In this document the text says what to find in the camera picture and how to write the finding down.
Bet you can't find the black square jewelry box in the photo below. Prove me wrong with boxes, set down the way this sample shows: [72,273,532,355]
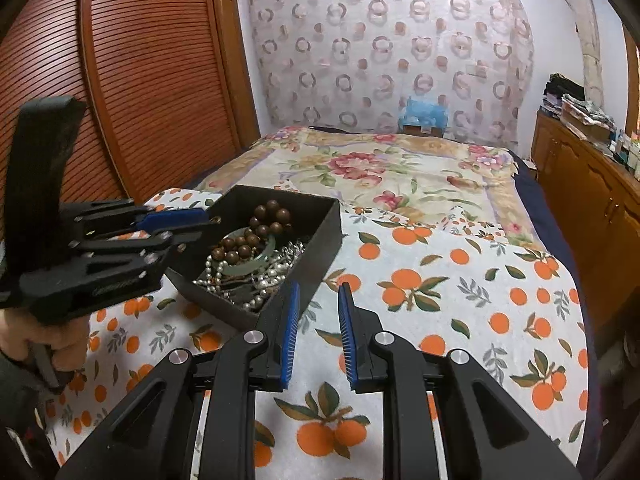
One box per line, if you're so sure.
[166,185,343,330]

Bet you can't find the green jade bangle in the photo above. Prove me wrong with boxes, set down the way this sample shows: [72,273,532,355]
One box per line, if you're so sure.
[218,234,277,276]

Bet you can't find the dark wooden bead bracelet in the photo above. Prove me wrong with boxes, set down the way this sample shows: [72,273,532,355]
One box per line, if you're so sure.
[209,198,294,266]

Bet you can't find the silver chain jewelry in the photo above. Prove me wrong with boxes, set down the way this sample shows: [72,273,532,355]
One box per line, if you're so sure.
[266,240,305,281]

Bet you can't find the person's left hand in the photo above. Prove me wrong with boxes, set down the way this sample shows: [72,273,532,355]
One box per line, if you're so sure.
[1,309,90,372]

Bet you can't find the dark blue bed sheet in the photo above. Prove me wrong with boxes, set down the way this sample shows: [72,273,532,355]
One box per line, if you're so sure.
[508,152,604,476]

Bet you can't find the orange print white cloth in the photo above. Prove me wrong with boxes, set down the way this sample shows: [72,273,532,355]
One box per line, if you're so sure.
[44,206,591,479]

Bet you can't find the brown louvered wardrobe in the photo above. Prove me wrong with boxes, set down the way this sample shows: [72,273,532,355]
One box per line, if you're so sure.
[1,0,259,210]

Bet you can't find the floral bed quilt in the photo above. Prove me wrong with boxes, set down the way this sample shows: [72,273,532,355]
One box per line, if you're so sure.
[198,126,544,249]

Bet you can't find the wooden sideboard cabinet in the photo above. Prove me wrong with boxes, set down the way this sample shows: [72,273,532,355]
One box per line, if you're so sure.
[532,113,639,330]

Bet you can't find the pink circle pattern curtain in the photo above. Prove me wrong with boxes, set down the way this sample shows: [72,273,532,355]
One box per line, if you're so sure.
[246,0,534,148]

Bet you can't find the small cardboard box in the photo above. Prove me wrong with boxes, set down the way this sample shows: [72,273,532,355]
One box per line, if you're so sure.
[402,125,444,138]

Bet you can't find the blue plush toy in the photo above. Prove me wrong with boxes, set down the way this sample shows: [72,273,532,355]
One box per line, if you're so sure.
[398,98,448,131]

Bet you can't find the bottles on sideboard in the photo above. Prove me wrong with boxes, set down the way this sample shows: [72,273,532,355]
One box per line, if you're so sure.
[608,130,640,180]

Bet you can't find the stack of folded clothes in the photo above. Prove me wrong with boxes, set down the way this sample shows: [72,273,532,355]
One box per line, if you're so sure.
[540,73,615,143]

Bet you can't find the beige side curtain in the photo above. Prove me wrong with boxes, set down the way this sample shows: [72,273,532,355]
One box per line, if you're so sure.
[570,0,604,108]

